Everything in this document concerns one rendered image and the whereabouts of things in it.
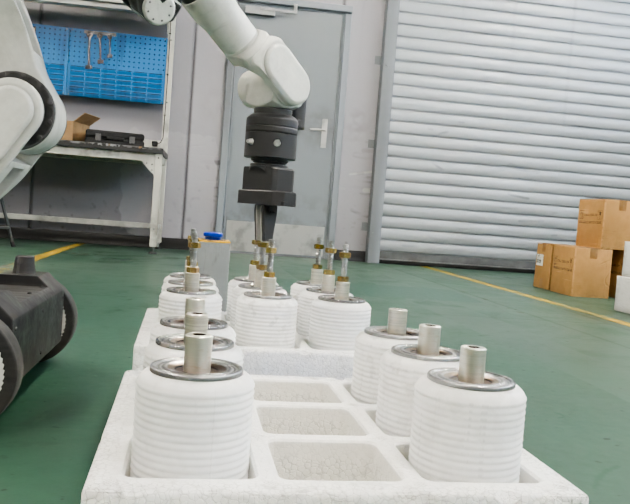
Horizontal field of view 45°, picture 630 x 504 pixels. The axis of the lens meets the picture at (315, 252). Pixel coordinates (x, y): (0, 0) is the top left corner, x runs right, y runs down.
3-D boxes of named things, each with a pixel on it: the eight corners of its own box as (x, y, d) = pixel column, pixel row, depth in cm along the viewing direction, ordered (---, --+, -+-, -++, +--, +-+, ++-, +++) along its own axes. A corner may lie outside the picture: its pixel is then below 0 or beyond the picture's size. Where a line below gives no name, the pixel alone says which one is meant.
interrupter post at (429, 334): (419, 359, 76) (422, 326, 76) (412, 354, 78) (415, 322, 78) (442, 360, 76) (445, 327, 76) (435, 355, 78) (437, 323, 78)
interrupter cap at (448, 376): (443, 393, 61) (444, 385, 61) (415, 373, 69) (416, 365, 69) (530, 396, 62) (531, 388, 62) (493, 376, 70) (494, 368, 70)
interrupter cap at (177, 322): (158, 331, 80) (158, 324, 80) (160, 320, 88) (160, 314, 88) (229, 334, 82) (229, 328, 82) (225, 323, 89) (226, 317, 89)
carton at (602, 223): (636, 251, 457) (641, 201, 455) (600, 248, 453) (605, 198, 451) (609, 248, 486) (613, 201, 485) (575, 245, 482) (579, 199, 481)
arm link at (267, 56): (299, 113, 124) (251, 51, 116) (263, 115, 130) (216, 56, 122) (317, 85, 126) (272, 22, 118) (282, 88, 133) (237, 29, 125)
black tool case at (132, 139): (85, 145, 573) (85, 131, 573) (141, 151, 585) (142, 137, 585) (84, 142, 541) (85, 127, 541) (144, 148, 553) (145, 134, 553)
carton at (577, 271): (608, 298, 456) (613, 249, 454) (571, 296, 453) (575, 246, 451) (584, 293, 485) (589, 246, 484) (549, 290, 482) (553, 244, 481)
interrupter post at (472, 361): (462, 387, 64) (465, 349, 64) (452, 380, 66) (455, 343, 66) (488, 388, 65) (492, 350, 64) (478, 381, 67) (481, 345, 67)
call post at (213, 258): (185, 392, 154) (195, 241, 152) (185, 384, 160) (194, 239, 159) (220, 394, 155) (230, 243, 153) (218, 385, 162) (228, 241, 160)
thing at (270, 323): (246, 421, 112) (255, 300, 111) (218, 404, 120) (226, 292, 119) (301, 415, 117) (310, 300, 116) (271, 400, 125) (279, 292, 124)
